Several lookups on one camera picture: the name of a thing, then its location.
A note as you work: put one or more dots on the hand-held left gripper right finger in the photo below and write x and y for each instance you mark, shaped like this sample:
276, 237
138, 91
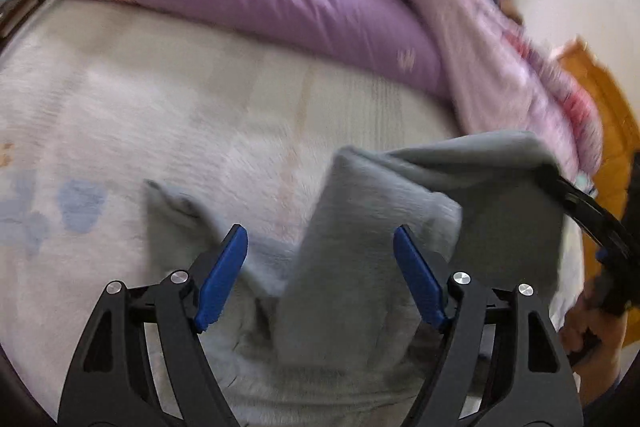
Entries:
419, 279

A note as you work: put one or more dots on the orange wooden furniture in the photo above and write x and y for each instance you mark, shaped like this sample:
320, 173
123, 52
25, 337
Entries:
607, 107

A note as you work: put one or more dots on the grey fleece garment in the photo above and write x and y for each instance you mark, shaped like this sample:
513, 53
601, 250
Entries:
345, 267

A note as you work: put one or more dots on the person's right hand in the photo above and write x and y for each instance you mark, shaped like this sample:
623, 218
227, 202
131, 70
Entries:
592, 324

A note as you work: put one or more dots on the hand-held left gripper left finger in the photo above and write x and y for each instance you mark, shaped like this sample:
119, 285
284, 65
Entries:
224, 277

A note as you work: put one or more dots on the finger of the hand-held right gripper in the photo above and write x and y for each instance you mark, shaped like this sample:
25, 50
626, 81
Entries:
585, 204

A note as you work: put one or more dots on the pink floral quilt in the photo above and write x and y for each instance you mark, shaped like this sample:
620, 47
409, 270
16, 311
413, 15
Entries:
490, 57

